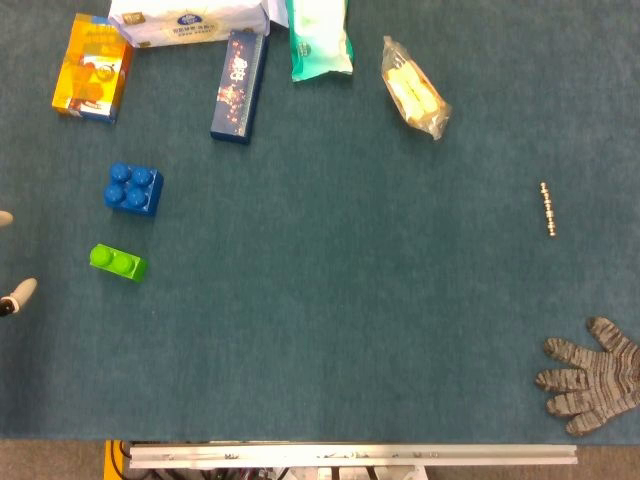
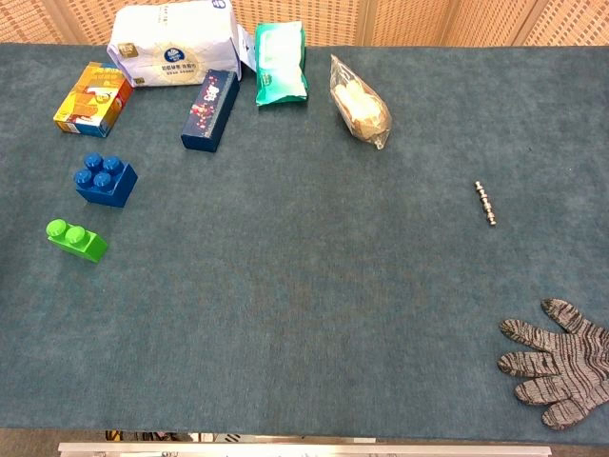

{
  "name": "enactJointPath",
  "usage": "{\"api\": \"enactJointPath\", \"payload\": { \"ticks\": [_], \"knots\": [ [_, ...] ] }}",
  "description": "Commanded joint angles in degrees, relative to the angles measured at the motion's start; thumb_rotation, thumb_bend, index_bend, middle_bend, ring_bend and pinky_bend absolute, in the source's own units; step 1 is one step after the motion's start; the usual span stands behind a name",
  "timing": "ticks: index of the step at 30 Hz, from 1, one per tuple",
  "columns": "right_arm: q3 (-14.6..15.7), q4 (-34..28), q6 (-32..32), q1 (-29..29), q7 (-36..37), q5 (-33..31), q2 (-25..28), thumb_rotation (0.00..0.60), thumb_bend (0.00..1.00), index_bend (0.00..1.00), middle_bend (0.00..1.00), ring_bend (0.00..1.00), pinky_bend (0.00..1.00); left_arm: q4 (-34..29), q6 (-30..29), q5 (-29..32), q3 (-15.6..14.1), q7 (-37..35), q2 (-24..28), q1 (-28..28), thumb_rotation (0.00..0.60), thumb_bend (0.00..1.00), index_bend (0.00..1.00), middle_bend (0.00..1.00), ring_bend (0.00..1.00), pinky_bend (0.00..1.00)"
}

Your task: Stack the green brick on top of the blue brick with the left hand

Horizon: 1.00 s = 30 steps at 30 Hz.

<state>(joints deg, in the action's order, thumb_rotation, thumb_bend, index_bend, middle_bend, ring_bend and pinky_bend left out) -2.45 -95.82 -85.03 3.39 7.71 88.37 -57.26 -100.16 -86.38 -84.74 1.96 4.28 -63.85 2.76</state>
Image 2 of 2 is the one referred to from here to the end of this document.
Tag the green two-stud building block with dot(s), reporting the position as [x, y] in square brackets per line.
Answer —
[88, 247]

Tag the blue four-stud building block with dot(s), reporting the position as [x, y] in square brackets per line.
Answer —
[114, 190]

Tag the teal felt table cover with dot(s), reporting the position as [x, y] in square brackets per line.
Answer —
[304, 285]

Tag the clear bag of bread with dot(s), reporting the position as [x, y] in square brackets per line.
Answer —
[361, 109]

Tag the dark blue long box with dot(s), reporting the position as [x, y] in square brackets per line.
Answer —
[209, 114]

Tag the green wet wipes pack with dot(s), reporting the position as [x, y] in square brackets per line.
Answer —
[280, 66]

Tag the small metal bolt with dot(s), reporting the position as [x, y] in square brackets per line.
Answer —
[485, 204]

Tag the small white paper packet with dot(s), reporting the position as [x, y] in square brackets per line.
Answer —
[246, 47]

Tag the white tissue pack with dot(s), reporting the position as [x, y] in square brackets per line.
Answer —
[176, 43]

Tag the woven bamboo screen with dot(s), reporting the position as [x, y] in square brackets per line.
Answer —
[428, 21]

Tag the orange yellow cardboard box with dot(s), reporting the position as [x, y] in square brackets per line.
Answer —
[90, 102]

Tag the grey knit work glove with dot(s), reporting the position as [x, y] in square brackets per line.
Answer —
[571, 366]

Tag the aluminium profile rail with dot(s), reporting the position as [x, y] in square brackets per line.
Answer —
[304, 450]

